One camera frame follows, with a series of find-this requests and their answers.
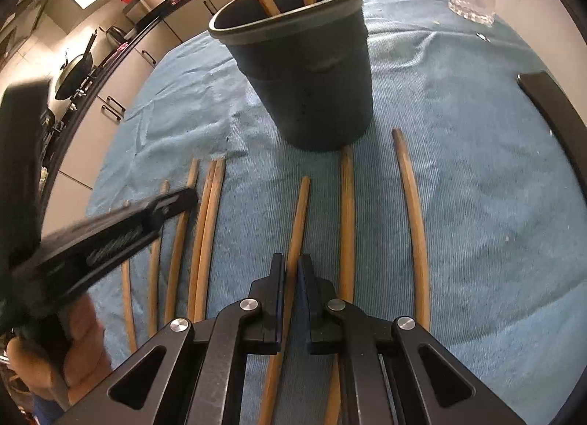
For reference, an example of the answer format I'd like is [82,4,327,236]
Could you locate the cream base cabinets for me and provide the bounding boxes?
[43,0,276,224]

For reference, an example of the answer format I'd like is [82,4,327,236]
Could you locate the steel rice cooker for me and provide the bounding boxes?
[125,0,172,24]

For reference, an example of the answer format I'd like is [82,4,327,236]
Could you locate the group of bamboo chopsticks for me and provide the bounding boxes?
[120,128,432,425]

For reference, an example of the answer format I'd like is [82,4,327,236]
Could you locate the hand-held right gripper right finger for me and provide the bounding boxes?
[297,254,528,425]

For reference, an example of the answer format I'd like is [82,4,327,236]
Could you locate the person's left hand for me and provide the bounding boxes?
[7,294,114,407]

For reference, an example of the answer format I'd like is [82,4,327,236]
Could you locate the range hood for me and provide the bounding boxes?
[0,0,62,56]

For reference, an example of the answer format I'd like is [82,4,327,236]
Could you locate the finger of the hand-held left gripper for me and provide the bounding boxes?
[139,187,199,248]

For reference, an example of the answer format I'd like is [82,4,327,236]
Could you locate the black chair back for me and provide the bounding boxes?
[517,71,587,178]

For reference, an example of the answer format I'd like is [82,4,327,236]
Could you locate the dark grey utensil cup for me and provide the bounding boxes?
[208,0,373,151]

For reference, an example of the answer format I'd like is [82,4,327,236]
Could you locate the black wok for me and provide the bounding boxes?
[54,30,99,100]

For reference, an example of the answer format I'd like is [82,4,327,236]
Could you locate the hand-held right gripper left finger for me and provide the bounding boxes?
[52,253,286,425]

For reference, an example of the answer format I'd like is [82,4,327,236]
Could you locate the light blue tablecloth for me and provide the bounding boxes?
[87,0,587,425]

